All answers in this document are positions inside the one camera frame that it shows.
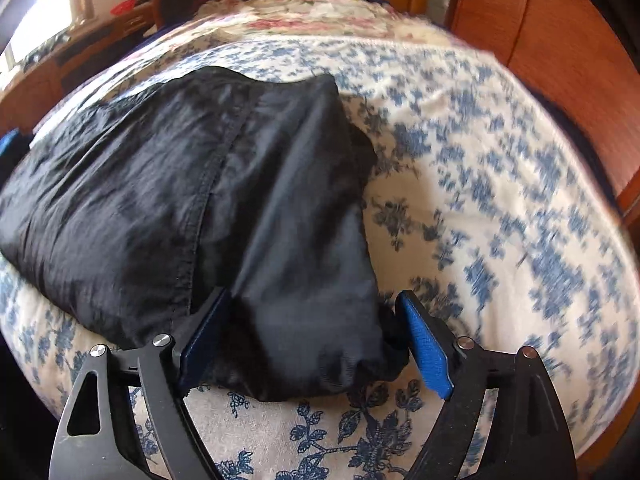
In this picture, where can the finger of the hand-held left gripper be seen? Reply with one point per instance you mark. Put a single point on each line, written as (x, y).
(7, 142)

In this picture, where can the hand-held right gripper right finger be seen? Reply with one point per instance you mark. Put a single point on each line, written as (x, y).
(425, 345)

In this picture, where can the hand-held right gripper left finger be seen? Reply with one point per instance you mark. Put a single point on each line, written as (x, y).
(205, 331)

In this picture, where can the black zip jacket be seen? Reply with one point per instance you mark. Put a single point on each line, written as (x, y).
(175, 210)

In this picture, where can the wooden desk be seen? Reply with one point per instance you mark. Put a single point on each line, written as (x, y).
(45, 80)

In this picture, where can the window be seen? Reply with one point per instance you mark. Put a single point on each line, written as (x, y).
(50, 15)

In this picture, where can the blue floral bed sheet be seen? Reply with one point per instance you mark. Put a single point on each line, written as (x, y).
(475, 185)

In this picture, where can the red basket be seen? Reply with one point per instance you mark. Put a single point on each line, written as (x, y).
(122, 7)

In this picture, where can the dark wooden chair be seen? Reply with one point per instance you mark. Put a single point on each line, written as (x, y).
(172, 0)

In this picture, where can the pink floral blanket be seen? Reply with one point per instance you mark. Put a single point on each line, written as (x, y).
(310, 20)

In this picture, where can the wooden slatted wardrobe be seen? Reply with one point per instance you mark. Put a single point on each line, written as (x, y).
(540, 35)

